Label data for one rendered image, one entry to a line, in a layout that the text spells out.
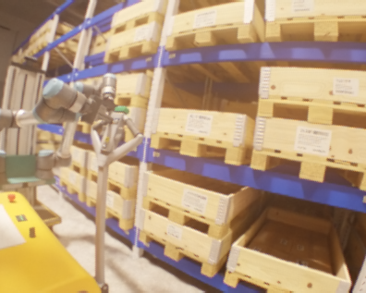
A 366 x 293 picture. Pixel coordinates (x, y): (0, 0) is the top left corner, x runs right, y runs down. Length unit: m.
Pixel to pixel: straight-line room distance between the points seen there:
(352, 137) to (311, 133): 0.25
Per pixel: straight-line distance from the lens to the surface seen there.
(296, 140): 1.31
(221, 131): 1.44
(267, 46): 1.57
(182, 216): 1.64
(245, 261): 1.54
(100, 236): 1.17
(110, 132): 1.04
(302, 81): 1.38
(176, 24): 1.99
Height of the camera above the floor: 1.33
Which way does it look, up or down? 3 degrees down
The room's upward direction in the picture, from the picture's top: 8 degrees clockwise
